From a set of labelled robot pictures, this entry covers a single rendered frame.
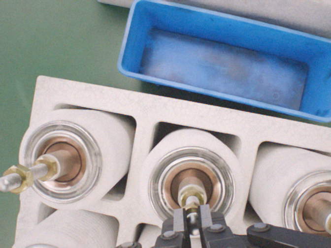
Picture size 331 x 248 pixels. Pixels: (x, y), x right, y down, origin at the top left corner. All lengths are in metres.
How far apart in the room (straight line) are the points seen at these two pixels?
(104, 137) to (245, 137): 0.15
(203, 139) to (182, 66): 0.27
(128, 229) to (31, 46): 0.38
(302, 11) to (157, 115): 0.22
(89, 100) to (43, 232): 0.15
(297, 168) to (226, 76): 0.27
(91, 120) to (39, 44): 0.33
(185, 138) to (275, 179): 0.09
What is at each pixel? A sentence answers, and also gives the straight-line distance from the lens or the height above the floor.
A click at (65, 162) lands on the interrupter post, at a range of 0.26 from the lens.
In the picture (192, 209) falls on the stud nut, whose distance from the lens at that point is 0.18.
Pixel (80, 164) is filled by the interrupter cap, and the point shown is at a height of 0.25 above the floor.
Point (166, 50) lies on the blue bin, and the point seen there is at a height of 0.00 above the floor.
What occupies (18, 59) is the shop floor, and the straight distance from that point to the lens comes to 0.60.
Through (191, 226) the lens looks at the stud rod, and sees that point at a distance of 0.17.
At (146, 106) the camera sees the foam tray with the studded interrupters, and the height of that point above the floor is 0.18.
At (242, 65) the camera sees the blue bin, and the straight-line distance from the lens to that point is 0.52.
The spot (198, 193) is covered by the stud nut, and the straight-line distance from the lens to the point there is 0.22.
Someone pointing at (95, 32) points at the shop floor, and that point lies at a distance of 0.55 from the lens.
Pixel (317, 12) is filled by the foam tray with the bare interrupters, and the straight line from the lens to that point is 0.40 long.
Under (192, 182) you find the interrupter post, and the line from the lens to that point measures 0.24.
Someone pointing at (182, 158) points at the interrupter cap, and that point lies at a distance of 0.25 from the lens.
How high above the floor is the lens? 0.50
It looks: 86 degrees down
